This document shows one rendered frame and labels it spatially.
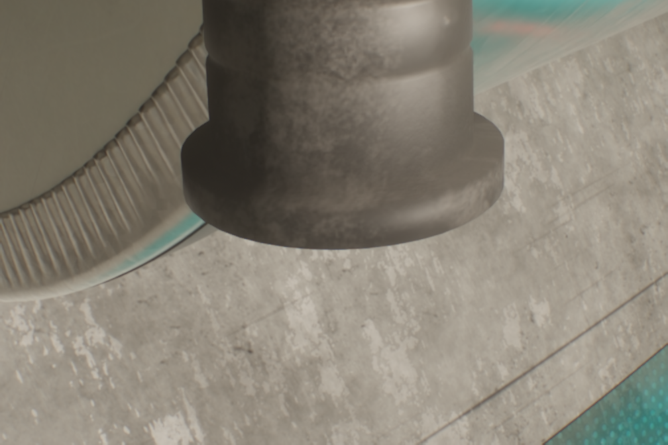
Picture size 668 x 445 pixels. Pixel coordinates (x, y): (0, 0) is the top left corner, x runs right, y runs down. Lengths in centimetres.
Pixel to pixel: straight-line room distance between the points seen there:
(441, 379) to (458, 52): 165
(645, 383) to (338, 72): 197
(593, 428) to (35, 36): 154
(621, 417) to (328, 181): 191
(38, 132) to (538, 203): 144
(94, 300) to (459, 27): 137
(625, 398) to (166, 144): 162
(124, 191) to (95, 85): 4
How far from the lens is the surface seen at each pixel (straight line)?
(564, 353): 198
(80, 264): 60
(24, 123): 60
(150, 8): 49
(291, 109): 16
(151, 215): 53
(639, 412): 210
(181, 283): 159
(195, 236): 55
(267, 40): 16
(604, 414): 204
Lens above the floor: 135
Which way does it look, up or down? 51 degrees down
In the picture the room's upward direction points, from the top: 75 degrees clockwise
